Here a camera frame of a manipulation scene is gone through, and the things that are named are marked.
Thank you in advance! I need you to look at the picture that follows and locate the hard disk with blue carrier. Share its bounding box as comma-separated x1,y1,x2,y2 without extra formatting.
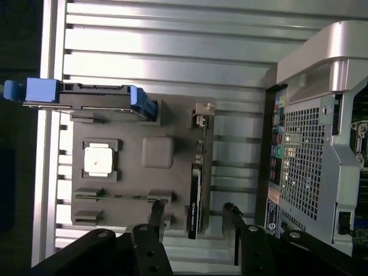
4,79,159,121

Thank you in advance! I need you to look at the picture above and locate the silver CPU chip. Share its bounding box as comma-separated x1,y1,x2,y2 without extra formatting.
84,143,116,175

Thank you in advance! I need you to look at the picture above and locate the open black PC case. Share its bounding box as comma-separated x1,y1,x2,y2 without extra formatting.
264,20,368,257

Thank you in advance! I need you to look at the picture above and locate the grey plastic parts rack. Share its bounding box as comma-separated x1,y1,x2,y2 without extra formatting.
70,99,216,239

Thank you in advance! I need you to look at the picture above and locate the green RAM stick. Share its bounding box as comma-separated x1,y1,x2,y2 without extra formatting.
75,193,170,201

